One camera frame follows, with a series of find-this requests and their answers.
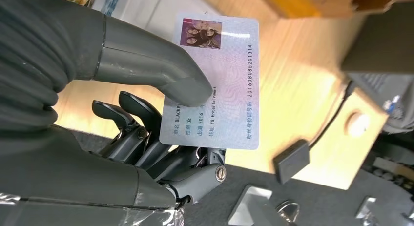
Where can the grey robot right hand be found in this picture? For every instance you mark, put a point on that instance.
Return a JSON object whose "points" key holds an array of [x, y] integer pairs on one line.
{"points": [[81, 172]]}

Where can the black square card reader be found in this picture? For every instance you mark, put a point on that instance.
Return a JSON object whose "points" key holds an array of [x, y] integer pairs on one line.
{"points": [[291, 161]]}

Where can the grey kiosk stand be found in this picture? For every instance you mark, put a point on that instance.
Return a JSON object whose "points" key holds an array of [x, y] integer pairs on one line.
{"points": [[249, 208]]}

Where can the grey laptop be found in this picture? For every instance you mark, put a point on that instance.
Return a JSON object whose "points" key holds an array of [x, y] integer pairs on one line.
{"points": [[381, 40]]}

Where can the chrome stanchion post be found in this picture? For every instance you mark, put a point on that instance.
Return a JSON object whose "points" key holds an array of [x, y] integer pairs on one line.
{"points": [[289, 209]]}

